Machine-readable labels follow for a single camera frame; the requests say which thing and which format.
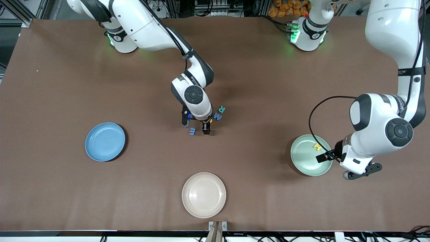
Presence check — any green plate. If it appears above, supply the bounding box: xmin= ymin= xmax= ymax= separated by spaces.
xmin=291 ymin=134 xmax=336 ymax=176

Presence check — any beige plate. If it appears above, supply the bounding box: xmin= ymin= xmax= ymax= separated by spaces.
xmin=182 ymin=172 xmax=226 ymax=219

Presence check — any blue plate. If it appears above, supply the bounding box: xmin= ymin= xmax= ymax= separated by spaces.
xmin=85 ymin=122 xmax=126 ymax=162

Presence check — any metal equipment rack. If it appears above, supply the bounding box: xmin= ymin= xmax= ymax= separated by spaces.
xmin=194 ymin=0 xmax=245 ymax=17

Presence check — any orange packaged goods pile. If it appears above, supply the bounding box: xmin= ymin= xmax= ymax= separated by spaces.
xmin=268 ymin=0 xmax=311 ymax=18

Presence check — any black camera cable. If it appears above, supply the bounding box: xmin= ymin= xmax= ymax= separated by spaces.
xmin=308 ymin=95 xmax=357 ymax=158

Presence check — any metal table edge bracket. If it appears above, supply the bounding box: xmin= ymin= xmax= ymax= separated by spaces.
xmin=209 ymin=221 xmax=228 ymax=232

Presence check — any black floor cables bundle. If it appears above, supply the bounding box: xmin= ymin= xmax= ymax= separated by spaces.
xmin=193 ymin=231 xmax=430 ymax=242

